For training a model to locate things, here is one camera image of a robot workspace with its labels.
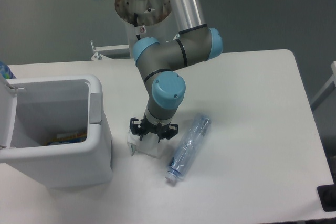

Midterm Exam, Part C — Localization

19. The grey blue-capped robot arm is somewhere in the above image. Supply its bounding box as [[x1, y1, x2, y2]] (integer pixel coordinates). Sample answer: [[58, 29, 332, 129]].
[[115, 0, 223, 140]]

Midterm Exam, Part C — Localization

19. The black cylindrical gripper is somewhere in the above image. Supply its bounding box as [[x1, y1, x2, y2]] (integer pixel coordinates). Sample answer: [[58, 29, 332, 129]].
[[129, 115, 179, 142]]

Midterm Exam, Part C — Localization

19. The white paper wrapper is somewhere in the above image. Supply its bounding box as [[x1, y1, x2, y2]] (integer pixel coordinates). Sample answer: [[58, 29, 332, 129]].
[[127, 128, 167, 159]]

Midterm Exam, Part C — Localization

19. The white metal frame bracket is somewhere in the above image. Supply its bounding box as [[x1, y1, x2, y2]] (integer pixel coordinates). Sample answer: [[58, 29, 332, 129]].
[[90, 34, 182, 61]]

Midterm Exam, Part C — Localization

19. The black table clamp mount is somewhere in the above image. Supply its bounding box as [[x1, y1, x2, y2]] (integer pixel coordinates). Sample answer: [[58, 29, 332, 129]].
[[317, 184, 336, 212]]

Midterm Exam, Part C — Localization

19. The blue patterned object left edge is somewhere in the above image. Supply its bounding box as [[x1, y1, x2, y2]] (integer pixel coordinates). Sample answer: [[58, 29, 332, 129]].
[[0, 61, 16, 79]]

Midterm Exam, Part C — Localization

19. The white open trash can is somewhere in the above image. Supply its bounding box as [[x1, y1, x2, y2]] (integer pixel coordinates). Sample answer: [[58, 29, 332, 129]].
[[1, 74, 112, 188]]

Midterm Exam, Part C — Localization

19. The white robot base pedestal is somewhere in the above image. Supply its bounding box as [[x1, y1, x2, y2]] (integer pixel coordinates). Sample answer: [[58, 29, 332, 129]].
[[114, 0, 173, 47]]

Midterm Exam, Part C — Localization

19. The black cable on pedestal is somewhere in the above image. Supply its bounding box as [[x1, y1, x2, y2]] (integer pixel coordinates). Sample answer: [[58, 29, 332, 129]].
[[133, 13, 144, 45]]

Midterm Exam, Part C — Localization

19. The clear plastic water bottle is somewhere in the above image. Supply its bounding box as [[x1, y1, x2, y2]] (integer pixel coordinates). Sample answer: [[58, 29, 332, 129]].
[[165, 114, 211, 186]]

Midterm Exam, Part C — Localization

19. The white frame leg right edge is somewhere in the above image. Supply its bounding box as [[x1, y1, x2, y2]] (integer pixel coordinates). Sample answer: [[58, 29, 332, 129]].
[[310, 61, 335, 111]]

